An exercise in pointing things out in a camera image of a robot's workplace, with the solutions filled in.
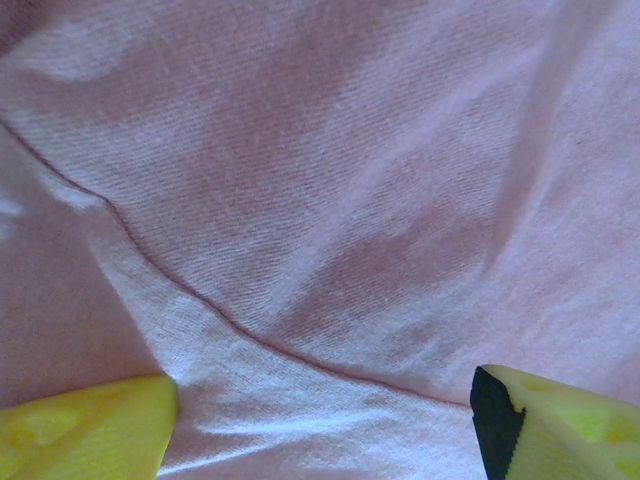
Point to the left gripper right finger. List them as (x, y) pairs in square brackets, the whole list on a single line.
[(565, 435)]

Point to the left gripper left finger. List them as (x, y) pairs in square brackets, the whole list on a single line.
[(85, 435)]

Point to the pink t-shirt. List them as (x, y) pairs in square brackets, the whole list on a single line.
[(320, 200)]

